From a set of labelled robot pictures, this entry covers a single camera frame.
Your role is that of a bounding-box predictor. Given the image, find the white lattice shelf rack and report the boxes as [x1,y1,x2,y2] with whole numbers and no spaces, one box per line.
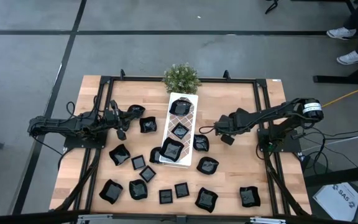
[158,91,200,169]

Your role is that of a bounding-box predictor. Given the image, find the silver metal bracket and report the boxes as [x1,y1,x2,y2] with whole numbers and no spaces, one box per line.
[249,216,287,224]
[76,213,114,224]

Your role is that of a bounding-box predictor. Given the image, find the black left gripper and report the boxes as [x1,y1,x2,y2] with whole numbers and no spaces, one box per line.
[103,99,139,141]

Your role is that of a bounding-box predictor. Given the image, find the person's foot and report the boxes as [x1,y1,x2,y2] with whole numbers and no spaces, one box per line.
[336,50,358,66]
[326,26,357,40]

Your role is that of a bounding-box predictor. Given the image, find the white printed paper sheet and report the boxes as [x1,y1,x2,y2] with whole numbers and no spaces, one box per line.
[311,182,358,222]

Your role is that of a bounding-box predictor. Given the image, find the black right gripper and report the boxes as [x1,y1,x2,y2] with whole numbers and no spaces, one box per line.
[215,108,250,146]

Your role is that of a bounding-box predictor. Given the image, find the person's white sneakers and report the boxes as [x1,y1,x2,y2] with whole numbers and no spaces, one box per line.
[313,0,358,85]

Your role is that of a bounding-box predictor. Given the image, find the black horizontal beam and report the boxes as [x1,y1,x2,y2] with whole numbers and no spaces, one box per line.
[0,208,358,224]

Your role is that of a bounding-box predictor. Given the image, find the black small square plate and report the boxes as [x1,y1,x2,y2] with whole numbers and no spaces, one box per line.
[170,121,190,140]
[158,189,173,205]
[174,182,190,199]
[139,165,157,184]
[131,154,147,171]

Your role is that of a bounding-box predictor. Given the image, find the small green potted plant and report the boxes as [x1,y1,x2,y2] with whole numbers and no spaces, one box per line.
[162,62,203,95]

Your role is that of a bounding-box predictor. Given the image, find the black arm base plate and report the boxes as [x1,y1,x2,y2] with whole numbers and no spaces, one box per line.
[63,129,109,150]
[256,128,301,153]

